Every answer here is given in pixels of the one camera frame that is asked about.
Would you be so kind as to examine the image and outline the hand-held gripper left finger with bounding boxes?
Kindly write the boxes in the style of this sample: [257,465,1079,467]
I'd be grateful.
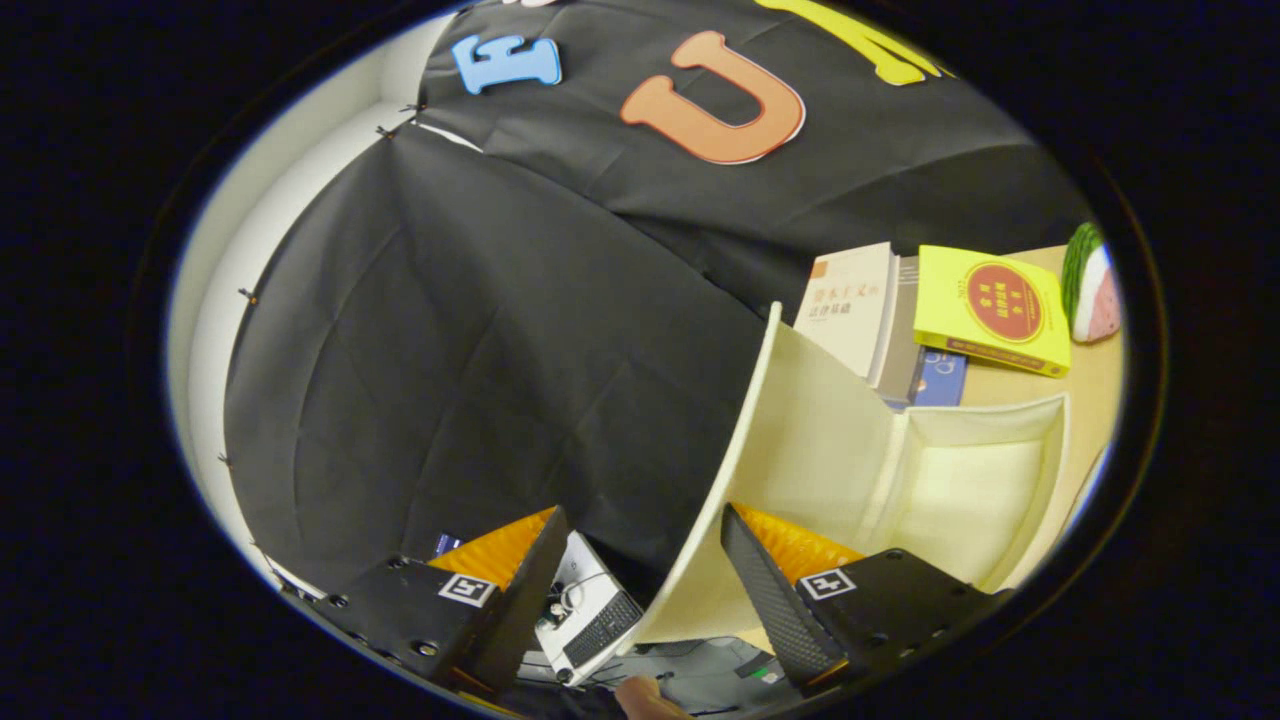
[300,505,571,696]

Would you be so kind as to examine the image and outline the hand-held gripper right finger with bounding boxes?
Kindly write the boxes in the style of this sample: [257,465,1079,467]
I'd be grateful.
[720,503,1011,699]

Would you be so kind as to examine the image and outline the cream fabric storage box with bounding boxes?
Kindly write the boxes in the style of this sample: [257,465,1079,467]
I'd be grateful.
[625,302,1071,646]

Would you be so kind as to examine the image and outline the white laptop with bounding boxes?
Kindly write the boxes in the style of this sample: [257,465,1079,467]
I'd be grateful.
[533,530,646,686]

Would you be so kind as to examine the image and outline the grey plastic device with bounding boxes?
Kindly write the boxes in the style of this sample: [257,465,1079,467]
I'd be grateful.
[620,638,793,717]

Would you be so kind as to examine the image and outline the black backdrop cloth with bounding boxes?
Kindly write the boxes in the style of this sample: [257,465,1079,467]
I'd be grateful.
[222,0,1091,601]

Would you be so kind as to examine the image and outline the blue book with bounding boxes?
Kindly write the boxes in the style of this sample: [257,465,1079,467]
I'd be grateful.
[905,345,969,409]

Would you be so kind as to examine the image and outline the grey book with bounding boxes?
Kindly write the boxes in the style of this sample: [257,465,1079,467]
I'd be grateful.
[872,255,926,406]

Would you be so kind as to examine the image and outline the beige book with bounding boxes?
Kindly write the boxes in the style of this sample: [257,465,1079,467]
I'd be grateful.
[793,242,901,386]

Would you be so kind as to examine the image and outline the yellow book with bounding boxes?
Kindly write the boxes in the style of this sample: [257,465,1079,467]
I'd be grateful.
[912,244,1073,379]

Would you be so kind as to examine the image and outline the watermelon slice plush toy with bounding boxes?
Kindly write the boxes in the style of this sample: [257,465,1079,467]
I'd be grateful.
[1060,222,1123,344]

